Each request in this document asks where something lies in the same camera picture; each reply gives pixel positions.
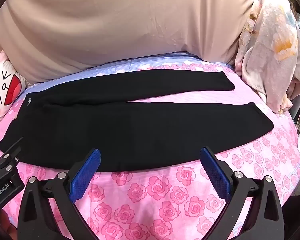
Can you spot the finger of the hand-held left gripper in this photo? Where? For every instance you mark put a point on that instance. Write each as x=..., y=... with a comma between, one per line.
x=11, y=148

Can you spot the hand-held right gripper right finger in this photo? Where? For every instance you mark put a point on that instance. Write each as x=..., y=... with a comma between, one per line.
x=213, y=172

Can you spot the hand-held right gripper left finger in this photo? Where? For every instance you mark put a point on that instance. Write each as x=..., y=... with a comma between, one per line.
x=86, y=175

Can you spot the black pants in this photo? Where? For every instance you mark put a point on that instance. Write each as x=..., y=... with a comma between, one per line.
x=140, y=130

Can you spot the pink rose bedsheet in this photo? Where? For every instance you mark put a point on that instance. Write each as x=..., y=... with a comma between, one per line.
x=165, y=200

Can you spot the pink cartoon face pillow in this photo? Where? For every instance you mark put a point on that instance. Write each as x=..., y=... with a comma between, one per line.
x=5, y=87

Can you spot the pale floral blanket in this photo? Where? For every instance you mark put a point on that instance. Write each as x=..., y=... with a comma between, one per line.
x=270, y=55

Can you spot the beige cloth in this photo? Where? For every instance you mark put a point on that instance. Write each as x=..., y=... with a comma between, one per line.
x=115, y=25

